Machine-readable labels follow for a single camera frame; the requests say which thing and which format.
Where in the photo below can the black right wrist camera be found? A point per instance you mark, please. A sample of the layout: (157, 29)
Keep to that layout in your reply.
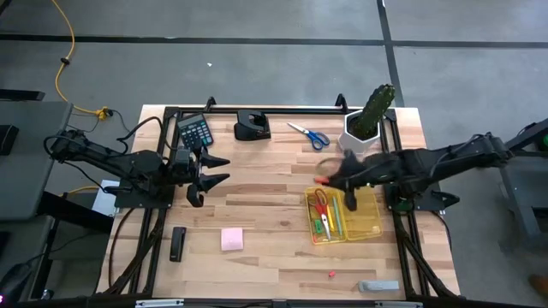
(351, 201)

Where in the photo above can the grey metal stand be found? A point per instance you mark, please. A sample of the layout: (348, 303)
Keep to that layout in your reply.
(524, 205)

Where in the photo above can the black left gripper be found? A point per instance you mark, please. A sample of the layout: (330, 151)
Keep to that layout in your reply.
(186, 167)

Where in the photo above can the black calculator with teal keys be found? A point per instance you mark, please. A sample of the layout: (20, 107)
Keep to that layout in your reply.
(194, 130)

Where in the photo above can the yellow pencil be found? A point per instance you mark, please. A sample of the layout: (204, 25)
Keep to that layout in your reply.
(330, 218)

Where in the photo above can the teal pencil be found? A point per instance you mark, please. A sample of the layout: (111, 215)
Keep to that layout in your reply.
(337, 216)

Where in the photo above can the black rounded device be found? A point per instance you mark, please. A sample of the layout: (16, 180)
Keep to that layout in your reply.
(13, 282)

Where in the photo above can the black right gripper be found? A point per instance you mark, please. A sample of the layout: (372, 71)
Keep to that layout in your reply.
(372, 169)

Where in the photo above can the white paper sheet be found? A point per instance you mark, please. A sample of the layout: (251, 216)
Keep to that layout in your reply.
(103, 201)

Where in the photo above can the black flat bar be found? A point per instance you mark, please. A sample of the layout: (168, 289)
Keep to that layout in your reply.
(21, 95)

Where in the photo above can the yellow transparent pencil case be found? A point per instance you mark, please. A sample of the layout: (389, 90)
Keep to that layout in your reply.
(364, 222)

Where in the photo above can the white hexagonal plant pot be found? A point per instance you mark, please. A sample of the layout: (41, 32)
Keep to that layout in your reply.
(353, 143)

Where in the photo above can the grey side desk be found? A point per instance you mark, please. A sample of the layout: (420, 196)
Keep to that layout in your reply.
(30, 171)

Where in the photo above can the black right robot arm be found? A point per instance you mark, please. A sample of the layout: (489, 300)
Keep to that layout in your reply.
(428, 164)

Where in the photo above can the black stapler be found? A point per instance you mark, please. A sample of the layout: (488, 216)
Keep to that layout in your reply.
(177, 244)

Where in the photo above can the green object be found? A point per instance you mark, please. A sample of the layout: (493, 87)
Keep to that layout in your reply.
(544, 142)

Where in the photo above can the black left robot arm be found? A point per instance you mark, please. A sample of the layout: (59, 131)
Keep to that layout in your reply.
(128, 162)

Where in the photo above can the pink sticky note pad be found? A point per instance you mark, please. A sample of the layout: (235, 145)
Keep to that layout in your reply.
(231, 239)

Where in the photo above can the black aluminium table frame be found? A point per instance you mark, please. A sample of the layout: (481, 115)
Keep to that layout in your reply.
(282, 110)

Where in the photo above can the green cactus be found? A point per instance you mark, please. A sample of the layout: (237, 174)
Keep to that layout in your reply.
(377, 107)

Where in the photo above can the silver metal bracket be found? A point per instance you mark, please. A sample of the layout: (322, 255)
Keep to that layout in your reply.
(159, 303)

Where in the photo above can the black device on desk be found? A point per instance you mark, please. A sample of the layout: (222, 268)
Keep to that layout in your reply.
(7, 140)

